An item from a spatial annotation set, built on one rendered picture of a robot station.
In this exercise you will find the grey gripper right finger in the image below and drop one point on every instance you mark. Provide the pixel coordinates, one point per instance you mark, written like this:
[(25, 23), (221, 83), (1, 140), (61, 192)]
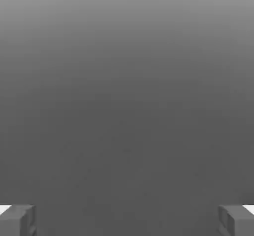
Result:
[(238, 223)]

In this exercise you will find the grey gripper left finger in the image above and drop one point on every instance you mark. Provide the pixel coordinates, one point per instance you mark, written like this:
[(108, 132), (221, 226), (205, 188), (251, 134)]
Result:
[(15, 222)]

